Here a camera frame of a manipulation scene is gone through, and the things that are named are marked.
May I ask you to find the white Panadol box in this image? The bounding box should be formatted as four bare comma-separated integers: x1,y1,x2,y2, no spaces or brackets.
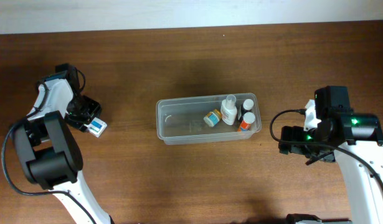
85,118,108,138

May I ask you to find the orange glue stick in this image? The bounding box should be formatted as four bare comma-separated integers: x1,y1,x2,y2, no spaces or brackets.
237,112,255,132

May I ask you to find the dark bottle white cap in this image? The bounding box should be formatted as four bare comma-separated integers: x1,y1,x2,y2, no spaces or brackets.
237,99,254,122

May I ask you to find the white pump bottle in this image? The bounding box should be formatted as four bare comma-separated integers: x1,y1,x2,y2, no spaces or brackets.
220,95,237,126

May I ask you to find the gold lid small jar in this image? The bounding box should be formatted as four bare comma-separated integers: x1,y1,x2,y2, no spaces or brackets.
204,109,222,128

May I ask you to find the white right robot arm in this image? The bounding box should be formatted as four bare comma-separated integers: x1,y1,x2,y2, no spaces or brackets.
272,109,383,223

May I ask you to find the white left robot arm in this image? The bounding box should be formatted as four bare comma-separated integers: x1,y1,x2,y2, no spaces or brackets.
5,68,113,223

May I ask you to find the clear plastic container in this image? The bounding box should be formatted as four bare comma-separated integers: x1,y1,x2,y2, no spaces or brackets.
156,93,262,145

